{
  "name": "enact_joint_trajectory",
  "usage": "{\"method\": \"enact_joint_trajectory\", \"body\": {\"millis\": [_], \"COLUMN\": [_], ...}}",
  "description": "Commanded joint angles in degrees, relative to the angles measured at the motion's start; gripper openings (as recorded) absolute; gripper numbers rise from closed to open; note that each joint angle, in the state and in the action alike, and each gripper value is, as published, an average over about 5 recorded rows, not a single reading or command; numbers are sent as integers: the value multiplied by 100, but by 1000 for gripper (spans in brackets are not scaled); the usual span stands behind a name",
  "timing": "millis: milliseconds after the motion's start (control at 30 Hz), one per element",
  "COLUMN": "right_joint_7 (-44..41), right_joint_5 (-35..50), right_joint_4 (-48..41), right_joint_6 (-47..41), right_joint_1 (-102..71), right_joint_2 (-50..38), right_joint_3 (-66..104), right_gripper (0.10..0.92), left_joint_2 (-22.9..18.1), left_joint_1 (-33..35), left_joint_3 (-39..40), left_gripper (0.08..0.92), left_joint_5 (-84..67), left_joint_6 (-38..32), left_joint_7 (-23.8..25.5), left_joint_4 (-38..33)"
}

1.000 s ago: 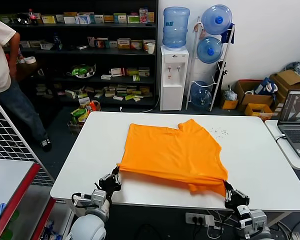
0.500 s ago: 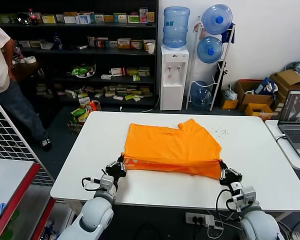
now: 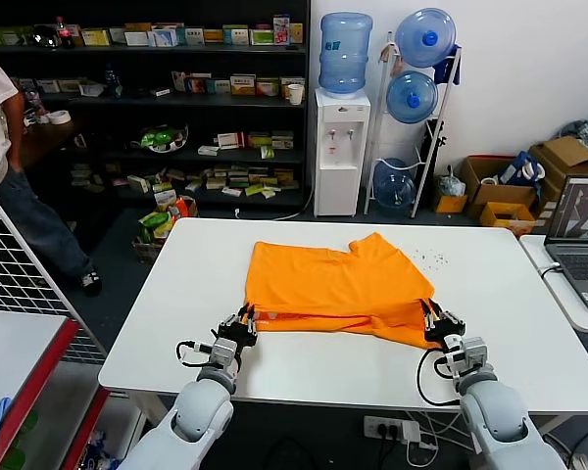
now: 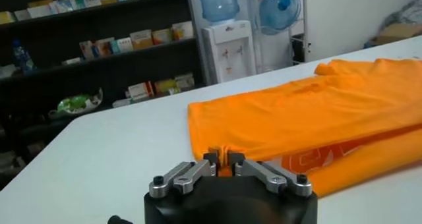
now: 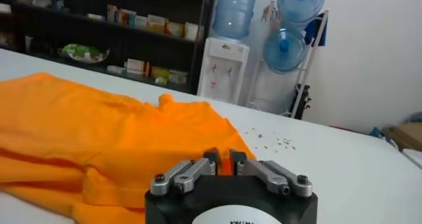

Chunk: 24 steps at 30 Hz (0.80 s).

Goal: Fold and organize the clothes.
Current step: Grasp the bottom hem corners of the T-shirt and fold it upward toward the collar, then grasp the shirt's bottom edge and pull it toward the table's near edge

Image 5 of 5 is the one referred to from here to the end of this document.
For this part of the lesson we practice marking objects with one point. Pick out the green yellow medicine box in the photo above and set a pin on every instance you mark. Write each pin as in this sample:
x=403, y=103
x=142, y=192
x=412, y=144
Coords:
x=160, y=72

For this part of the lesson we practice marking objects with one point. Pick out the scattered small debris specks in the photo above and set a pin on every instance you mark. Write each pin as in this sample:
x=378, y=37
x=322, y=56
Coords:
x=283, y=142

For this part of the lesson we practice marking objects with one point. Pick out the black shelf unit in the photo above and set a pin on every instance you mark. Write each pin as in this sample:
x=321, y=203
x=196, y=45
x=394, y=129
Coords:
x=66, y=34

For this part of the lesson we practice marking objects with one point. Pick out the white metal jug rack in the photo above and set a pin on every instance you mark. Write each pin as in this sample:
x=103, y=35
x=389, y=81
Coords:
x=310, y=64

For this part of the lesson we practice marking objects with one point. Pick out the green white stacked box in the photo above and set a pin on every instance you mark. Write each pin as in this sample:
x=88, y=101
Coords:
x=178, y=77

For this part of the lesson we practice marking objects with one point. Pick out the red striped white box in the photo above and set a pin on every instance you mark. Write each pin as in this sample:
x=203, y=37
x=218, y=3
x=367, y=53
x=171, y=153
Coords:
x=138, y=66

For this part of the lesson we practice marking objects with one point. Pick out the red orange medicine box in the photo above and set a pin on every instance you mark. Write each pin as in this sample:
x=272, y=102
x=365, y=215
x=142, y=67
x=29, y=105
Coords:
x=127, y=17

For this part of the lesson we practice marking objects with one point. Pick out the flat small white box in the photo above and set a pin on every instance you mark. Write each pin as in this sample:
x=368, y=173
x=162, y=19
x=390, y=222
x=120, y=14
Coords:
x=95, y=16

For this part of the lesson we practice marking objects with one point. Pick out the black stand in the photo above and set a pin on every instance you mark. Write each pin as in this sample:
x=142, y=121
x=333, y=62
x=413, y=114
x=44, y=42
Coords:
x=300, y=101

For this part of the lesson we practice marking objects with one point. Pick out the red banded white box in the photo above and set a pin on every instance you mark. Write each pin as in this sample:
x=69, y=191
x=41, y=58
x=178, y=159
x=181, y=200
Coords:
x=174, y=28

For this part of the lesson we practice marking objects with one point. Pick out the blue water jug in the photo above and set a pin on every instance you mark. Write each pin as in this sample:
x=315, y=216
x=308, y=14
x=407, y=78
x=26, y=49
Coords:
x=301, y=1
x=235, y=11
x=285, y=50

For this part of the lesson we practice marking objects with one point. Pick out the large white table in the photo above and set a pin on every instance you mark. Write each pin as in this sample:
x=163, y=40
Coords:
x=329, y=185

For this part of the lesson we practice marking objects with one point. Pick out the flat white medicine box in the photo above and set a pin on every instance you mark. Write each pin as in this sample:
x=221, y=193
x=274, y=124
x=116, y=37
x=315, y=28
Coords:
x=116, y=69

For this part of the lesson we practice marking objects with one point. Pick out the yellow banded white box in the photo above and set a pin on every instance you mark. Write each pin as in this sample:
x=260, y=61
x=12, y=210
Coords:
x=156, y=23

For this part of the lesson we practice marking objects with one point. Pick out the orange t-shirt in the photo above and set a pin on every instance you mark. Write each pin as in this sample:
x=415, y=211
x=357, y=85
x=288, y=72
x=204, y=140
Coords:
x=99, y=129

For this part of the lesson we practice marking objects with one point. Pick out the small white medicine box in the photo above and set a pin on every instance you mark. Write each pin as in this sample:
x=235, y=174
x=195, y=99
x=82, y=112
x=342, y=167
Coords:
x=141, y=21

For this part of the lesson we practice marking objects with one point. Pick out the white water dispenser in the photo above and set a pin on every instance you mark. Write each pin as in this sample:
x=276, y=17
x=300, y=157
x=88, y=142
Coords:
x=224, y=70

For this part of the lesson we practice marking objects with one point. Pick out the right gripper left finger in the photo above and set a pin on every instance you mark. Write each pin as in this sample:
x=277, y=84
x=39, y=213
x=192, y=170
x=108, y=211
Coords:
x=184, y=176

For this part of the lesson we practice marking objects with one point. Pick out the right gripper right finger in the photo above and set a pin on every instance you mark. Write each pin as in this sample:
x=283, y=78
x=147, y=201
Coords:
x=273, y=176

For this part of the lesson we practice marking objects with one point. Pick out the white orange medicine box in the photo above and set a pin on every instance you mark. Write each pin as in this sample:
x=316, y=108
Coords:
x=192, y=31

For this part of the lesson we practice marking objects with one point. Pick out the large tan cardboard box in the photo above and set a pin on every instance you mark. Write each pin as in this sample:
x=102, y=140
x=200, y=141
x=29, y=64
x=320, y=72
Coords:
x=407, y=134

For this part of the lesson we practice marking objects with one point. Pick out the white pink medicine box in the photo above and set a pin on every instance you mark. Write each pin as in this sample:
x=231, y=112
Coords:
x=112, y=13

